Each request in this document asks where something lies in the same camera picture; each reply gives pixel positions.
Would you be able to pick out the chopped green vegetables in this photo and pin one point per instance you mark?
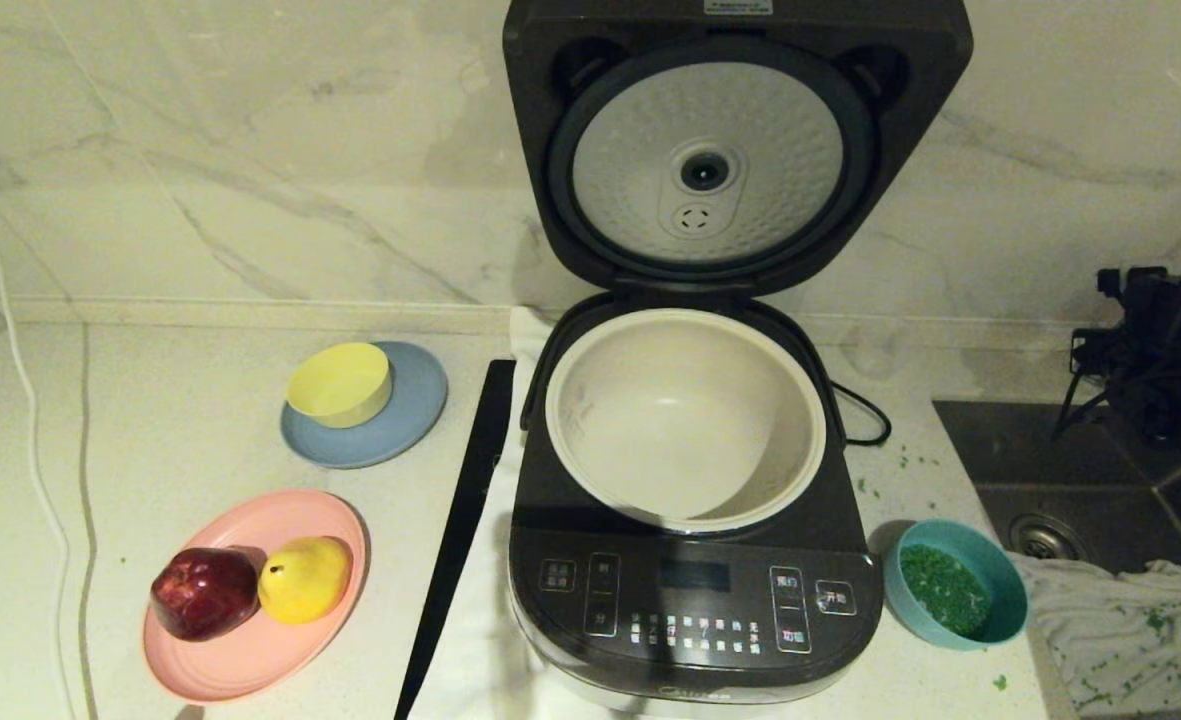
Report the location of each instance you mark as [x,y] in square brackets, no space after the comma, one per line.
[945,590]

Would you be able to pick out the metal sink drain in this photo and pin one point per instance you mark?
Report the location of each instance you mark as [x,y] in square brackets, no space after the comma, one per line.
[1042,540]

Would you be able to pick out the yellow bowl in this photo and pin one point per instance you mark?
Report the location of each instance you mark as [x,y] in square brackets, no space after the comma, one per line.
[338,383]

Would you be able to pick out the teal bowl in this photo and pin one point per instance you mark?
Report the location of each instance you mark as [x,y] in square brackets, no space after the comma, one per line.
[908,615]

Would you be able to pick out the blue plate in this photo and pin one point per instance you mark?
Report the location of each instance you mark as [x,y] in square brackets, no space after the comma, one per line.
[412,418]

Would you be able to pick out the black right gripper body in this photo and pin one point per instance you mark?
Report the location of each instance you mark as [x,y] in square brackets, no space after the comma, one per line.
[1175,370]

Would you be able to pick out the red apple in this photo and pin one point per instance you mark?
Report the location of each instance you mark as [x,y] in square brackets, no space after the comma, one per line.
[203,594]

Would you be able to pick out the stainless steel sink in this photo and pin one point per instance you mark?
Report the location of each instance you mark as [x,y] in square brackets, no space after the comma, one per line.
[1030,450]

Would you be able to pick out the white cloth with green bits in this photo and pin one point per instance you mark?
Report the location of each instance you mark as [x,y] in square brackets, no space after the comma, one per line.
[1120,630]

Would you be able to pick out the pink plate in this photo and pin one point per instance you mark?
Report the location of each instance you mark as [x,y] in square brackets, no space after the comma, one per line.
[250,658]

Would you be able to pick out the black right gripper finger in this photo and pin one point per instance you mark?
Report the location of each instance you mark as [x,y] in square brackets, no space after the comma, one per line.
[1074,355]
[1085,412]

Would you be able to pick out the white inner pot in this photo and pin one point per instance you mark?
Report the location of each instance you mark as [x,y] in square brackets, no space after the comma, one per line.
[685,420]

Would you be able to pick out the dark grey rice cooker lid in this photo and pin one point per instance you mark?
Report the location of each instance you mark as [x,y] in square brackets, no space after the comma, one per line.
[700,120]

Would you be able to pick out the dark grey rice cooker base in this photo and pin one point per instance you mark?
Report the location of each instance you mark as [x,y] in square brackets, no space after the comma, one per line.
[690,620]

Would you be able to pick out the yellow pear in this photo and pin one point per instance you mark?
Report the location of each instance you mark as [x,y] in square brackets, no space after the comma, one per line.
[305,583]

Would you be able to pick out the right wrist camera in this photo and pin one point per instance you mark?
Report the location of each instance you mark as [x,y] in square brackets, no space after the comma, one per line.
[1130,285]

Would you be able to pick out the black flat strip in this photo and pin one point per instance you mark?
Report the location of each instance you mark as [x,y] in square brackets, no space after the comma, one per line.
[470,480]

